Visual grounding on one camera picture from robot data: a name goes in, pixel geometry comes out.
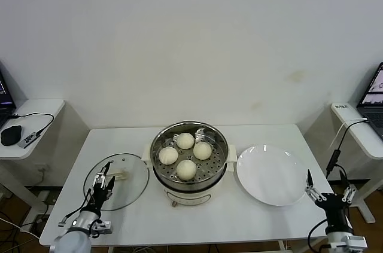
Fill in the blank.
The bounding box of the white side desk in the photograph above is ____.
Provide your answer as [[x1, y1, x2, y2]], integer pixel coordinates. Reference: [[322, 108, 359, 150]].
[[330, 102, 383, 224], [0, 99, 65, 215]]

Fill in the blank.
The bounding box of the round glass lid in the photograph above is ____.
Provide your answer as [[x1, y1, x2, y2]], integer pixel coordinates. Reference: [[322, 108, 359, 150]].
[[83, 153, 150, 212]]

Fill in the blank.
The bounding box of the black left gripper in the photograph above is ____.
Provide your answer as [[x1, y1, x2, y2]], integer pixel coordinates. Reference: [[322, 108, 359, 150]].
[[91, 161, 117, 206]]

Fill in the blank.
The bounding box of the cream electric cooker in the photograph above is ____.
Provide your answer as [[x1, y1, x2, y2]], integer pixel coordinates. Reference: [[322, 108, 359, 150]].
[[142, 157, 237, 208]]

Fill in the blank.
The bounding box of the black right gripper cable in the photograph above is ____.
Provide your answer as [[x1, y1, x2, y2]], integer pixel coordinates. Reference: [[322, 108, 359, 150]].
[[308, 218, 329, 253]]

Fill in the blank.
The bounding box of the white power strip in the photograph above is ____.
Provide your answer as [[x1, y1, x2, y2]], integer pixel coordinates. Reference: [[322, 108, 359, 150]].
[[37, 190, 51, 206]]

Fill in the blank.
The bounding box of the white laptop cable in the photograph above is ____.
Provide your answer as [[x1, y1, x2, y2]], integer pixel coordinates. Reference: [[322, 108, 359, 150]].
[[329, 118, 368, 149]]

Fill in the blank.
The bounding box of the black cable with adapter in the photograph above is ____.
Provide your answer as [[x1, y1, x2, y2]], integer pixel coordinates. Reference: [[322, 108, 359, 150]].
[[326, 118, 369, 206]]

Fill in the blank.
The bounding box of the black laptop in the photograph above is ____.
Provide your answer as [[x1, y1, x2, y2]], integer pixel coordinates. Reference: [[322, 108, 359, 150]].
[[356, 62, 383, 139], [0, 61, 16, 130]]

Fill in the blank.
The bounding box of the black floor bar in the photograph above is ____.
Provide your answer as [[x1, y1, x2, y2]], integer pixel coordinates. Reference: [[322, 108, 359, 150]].
[[327, 178, 372, 185]]

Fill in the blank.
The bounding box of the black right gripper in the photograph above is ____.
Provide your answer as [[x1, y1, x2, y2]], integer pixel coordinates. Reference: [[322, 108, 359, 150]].
[[304, 169, 357, 230]]

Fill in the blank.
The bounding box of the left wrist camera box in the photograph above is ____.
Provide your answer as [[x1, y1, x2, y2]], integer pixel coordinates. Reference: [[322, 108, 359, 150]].
[[91, 220, 114, 234]]

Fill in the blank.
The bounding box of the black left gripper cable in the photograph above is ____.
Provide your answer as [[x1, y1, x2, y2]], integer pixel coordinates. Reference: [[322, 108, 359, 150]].
[[58, 188, 92, 227]]

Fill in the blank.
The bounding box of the black computer mouse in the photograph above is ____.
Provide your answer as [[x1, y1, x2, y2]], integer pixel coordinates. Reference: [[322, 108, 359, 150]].
[[0, 125, 23, 147]]

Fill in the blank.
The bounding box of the white round plate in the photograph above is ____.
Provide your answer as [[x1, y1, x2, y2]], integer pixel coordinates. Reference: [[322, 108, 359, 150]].
[[236, 144, 308, 207]]

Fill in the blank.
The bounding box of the white steamed baozi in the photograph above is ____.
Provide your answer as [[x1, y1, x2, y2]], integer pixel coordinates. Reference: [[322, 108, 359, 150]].
[[193, 141, 213, 161], [175, 132, 194, 150], [175, 159, 197, 181], [158, 146, 179, 166]]

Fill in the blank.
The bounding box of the black hub cable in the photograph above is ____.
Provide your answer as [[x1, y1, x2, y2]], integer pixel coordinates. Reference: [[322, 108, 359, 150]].
[[8, 112, 54, 134]]

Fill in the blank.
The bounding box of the stainless steel steamer basket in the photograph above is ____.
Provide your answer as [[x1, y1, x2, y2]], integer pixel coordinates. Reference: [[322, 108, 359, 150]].
[[141, 120, 238, 188]]

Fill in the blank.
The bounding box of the grey usb hub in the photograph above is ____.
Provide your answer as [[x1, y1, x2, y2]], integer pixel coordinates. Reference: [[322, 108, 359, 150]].
[[17, 132, 40, 149]]

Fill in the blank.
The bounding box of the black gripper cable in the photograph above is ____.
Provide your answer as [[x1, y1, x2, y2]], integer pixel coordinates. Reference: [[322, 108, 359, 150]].
[[308, 218, 329, 253], [58, 188, 92, 227]]

